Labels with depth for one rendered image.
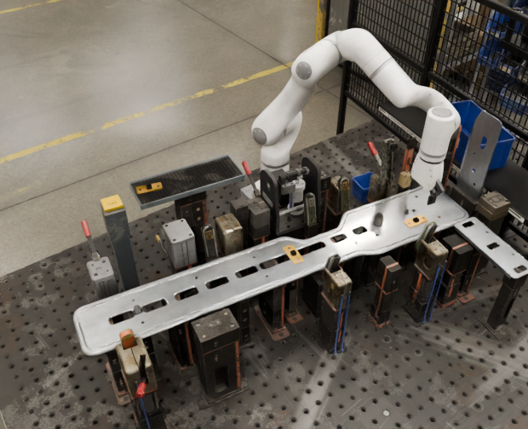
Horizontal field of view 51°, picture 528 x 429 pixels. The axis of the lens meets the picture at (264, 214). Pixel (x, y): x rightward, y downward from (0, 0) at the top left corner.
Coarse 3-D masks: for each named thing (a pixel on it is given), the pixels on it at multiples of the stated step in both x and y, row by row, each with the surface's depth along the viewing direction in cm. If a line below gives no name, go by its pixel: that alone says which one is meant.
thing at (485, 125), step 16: (480, 112) 190; (480, 128) 192; (496, 128) 185; (480, 144) 194; (496, 144) 187; (464, 160) 204; (480, 160) 196; (464, 176) 206; (480, 176) 199; (480, 192) 201
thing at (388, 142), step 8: (384, 144) 197; (392, 144) 194; (384, 152) 198; (392, 152) 199; (384, 160) 200; (392, 160) 201; (384, 168) 201; (392, 168) 203; (384, 176) 203; (384, 184) 205
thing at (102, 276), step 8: (88, 264) 173; (96, 264) 173; (104, 264) 173; (96, 272) 170; (104, 272) 170; (112, 272) 170; (96, 280) 168; (104, 280) 169; (112, 280) 171; (96, 288) 170; (104, 288) 172; (112, 288) 173; (96, 296) 178; (104, 296) 173; (112, 320) 183; (120, 320) 184
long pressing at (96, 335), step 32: (416, 192) 209; (352, 224) 195; (384, 224) 195; (448, 224) 196; (224, 256) 183; (256, 256) 183; (320, 256) 183; (352, 256) 184; (160, 288) 173; (192, 288) 174; (224, 288) 173; (256, 288) 173; (96, 320) 164; (128, 320) 164; (160, 320) 164; (96, 352) 156
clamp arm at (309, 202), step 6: (306, 198) 192; (312, 198) 192; (306, 204) 193; (312, 204) 193; (306, 210) 194; (312, 210) 195; (306, 216) 196; (312, 216) 196; (306, 222) 198; (312, 222) 197
